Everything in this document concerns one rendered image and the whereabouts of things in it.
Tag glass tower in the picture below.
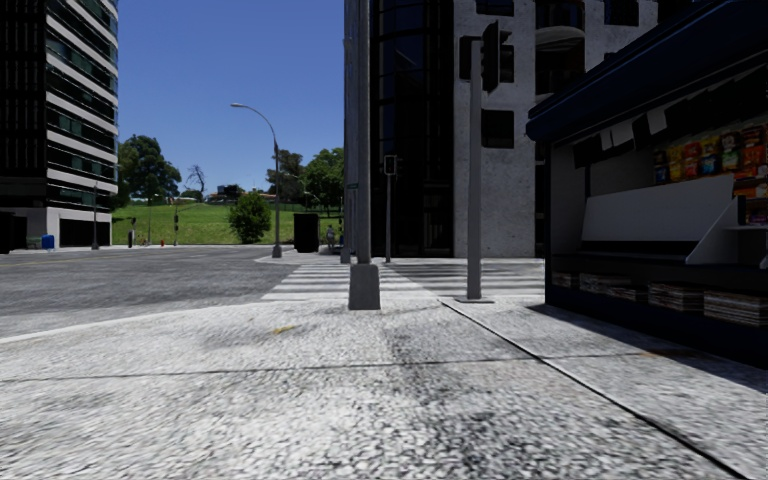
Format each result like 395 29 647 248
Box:
0 0 120 255

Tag pale concrete building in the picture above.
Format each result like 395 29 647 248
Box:
343 0 721 260

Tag dark box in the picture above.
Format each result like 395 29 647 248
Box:
293 212 320 254

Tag grey pole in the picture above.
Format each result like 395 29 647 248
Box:
340 35 356 265
347 0 382 311
90 181 101 251

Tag trees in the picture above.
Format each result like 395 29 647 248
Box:
266 147 346 217

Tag grey street lamp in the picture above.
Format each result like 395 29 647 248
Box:
230 102 284 260

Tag blue booth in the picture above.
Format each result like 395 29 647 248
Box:
526 0 768 368

